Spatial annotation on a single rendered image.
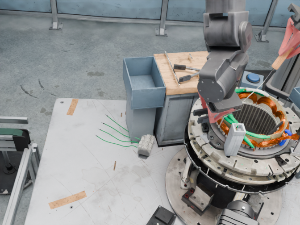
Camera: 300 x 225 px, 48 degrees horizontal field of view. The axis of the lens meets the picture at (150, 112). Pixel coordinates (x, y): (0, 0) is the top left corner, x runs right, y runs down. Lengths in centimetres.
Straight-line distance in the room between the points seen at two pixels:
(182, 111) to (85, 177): 39
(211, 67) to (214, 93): 5
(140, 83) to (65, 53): 192
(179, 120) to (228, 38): 57
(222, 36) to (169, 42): 260
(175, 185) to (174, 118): 23
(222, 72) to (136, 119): 57
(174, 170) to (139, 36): 226
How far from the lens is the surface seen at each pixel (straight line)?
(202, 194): 107
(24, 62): 299
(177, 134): 123
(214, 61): 66
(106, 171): 118
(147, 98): 107
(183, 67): 111
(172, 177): 116
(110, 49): 309
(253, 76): 123
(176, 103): 112
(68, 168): 120
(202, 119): 82
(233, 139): 82
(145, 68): 121
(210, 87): 65
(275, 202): 121
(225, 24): 66
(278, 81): 140
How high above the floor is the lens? 174
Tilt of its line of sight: 44 degrees down
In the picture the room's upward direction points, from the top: 7 degrees clockwise
